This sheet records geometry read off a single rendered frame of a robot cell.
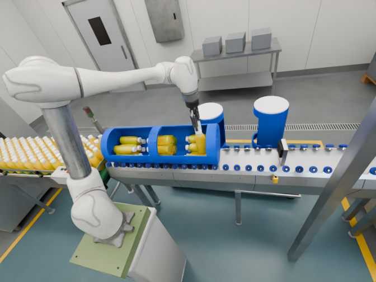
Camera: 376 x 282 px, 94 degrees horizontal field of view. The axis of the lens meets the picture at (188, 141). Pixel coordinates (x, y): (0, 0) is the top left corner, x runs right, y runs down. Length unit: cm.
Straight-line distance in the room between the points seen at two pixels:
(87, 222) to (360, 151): 109
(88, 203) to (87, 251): 33
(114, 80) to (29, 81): 24
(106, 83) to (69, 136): 32
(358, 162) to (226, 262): 145
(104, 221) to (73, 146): 37
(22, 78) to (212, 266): 187
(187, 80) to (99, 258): 97
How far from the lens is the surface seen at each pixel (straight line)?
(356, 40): 477
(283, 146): 124
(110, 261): 108
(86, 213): 92
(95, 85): 70
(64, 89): 68
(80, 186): 104
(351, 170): 93
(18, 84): 69
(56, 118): 88
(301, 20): 435
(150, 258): 126
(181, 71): 86
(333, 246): 221
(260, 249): 203
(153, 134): 124
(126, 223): 106
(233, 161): 133
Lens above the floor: 194
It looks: 41 degrees down
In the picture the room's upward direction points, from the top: 15 degrees counter-clockwise
